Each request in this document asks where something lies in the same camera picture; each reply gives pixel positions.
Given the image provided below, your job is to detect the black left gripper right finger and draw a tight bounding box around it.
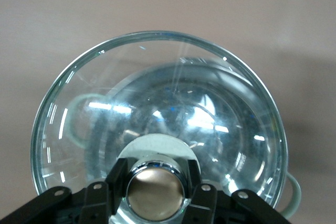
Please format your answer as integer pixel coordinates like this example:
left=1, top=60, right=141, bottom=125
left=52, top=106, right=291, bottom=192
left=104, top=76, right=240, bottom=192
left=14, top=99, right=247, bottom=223
left=183, top=159, right=291, bottom=224

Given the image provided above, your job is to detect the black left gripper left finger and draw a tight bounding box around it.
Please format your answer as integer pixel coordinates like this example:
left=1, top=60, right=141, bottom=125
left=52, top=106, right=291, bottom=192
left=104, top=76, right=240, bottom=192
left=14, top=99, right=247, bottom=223
left=0, top=157, right=129, bottom=224

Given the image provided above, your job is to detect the glass lid with metal knob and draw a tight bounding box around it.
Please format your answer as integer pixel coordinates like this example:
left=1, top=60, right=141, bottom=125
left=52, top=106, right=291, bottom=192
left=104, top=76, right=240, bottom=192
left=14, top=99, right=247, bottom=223
left=30, top=31, right=288, bottom=224

